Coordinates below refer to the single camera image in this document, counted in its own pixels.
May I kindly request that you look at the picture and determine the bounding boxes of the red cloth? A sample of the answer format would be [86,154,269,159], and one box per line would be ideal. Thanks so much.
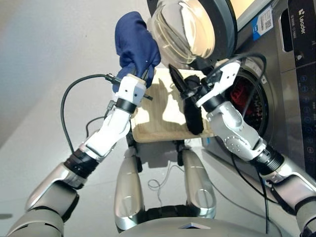
[231,76,257,114]

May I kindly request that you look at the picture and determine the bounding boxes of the blue washer sticker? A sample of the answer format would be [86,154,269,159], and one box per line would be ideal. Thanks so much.
[251,6,274,41]

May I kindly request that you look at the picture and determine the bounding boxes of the black cloth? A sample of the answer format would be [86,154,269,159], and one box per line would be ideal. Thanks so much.
[184,75,205,136]

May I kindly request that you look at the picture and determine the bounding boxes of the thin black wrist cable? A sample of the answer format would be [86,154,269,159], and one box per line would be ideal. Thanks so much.
[85,100,119,139]

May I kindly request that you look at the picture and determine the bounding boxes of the navy blue cloth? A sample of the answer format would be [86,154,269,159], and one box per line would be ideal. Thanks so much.
[115,11,161,93]

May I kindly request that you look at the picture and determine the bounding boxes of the silver robot torso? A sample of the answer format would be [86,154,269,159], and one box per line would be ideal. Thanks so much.
[116,204,282,237]

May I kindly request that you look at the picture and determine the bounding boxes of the pale woven basket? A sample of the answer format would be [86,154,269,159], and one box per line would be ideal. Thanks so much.
[129,68,215,143]

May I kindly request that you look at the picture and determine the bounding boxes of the silver robot leg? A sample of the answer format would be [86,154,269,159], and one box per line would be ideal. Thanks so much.
[114,148,145,227]
[177,143,217,219]

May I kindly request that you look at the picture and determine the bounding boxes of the grey washing machine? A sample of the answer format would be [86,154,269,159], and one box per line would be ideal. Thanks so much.
[202,0,316,188]

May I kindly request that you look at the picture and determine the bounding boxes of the round washing machine door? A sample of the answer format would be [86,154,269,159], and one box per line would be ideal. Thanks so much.
[147,0,238,71]

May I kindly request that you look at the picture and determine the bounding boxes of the thin grey floor cable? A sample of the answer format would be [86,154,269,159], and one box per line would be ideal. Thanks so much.
[147,164,185,208]

